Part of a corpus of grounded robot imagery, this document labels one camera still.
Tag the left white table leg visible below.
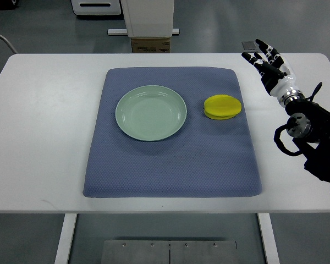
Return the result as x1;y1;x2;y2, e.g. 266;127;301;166
54;213;77;264

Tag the light green plate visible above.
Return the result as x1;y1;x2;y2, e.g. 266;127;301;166
115;85;188;141

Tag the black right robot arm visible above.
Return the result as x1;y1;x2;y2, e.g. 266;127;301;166
273;82;330;183

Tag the small grey floor plate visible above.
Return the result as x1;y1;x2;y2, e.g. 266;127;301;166
241;41;257;51

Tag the cardboard box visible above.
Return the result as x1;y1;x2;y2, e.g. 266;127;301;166
131;38;171;53

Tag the white cabinet with slot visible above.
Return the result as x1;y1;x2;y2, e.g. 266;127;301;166
70;0;122;15

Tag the white table leg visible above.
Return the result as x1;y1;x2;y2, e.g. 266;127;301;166
257;213;280;264
54;213;77;264

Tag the yellow starfruit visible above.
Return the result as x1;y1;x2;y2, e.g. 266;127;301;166
203;94;242;120

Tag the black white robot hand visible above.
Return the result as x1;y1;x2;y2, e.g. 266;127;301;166
241;39;304;107

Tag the right white table leg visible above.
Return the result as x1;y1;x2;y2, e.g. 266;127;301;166
257;213;280;264

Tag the white machine column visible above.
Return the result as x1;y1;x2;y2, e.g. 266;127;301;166
107;0;180;39

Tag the blue textured mat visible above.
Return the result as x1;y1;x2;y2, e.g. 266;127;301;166
83;67;262;198

